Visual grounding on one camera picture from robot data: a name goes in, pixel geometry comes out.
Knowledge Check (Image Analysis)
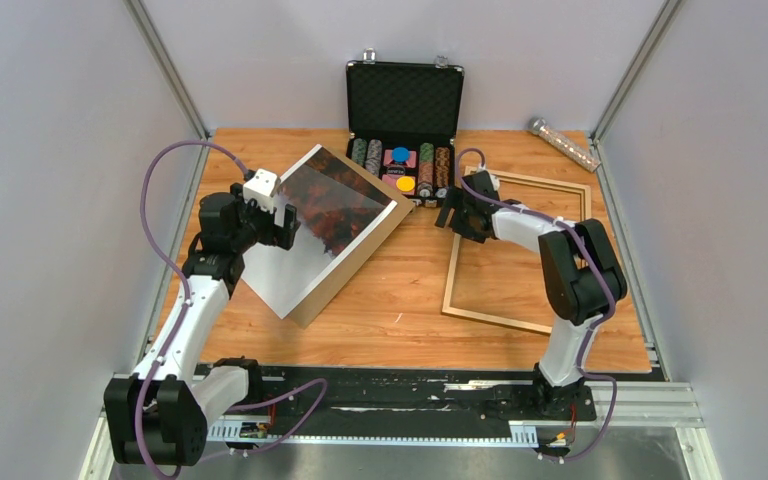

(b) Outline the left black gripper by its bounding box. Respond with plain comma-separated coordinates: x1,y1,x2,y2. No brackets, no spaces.
230,183,299,252

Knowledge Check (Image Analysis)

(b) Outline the red forest photo print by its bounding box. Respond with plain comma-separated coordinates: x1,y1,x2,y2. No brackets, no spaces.
242,145,411,327

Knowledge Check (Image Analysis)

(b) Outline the light wooden picture frame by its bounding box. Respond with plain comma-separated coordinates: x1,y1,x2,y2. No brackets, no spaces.
441,170,592,336

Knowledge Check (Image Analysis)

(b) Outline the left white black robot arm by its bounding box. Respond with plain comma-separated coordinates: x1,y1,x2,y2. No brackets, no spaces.
104,192,300,470

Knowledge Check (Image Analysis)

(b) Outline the yellow round chip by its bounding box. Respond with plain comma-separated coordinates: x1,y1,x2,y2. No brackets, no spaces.
395,176,416,195

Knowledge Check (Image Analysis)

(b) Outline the blue round chip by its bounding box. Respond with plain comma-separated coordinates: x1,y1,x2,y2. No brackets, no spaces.
391,147,411,164

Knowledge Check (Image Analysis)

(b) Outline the brown cardboard backing board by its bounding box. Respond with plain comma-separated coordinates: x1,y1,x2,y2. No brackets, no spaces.
283,144,414,328

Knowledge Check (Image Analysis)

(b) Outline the black poker chip case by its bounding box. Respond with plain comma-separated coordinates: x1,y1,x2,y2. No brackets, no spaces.
345,48,465,208

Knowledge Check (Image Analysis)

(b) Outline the silver glitter tube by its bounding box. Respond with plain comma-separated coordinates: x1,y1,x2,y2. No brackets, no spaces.
527,116,601,173

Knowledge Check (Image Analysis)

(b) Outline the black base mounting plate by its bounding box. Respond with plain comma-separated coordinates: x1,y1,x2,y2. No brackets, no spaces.
255,365,603,440

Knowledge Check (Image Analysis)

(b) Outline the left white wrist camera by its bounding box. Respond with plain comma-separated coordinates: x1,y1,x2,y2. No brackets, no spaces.
242,168,281,214

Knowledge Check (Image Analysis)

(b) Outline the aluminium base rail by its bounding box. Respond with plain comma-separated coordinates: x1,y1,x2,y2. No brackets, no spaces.
79,372,723,480

